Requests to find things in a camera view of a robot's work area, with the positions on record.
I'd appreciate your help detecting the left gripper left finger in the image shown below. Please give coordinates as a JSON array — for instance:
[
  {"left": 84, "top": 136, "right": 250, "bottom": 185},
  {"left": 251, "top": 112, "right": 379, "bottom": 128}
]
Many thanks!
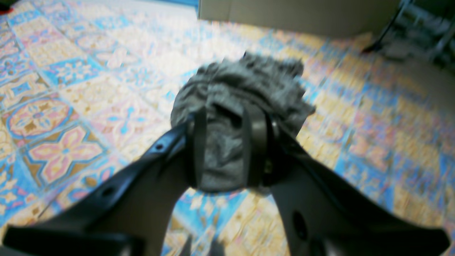
[{"left": 3, "top": 108, "right": 206, "bottom": 256}]

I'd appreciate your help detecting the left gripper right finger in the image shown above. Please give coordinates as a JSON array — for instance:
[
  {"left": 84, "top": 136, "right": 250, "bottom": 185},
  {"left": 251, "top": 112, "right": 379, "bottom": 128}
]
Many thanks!
[{"left": 242, "top": 105, "right": 450, "bottom": 256}]

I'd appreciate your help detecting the grey t-shirt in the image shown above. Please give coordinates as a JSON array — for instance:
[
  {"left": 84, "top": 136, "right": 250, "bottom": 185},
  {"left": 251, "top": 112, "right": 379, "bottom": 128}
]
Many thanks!
[{"left": 170, "top": 52, "right": 316, "bottom": 192}]

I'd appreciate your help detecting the patterned tablecloth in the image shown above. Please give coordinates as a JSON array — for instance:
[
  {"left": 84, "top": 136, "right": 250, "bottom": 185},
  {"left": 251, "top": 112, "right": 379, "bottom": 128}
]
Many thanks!
[{"left": 1, "top": 0, "right": 454, "bottom": 256}]

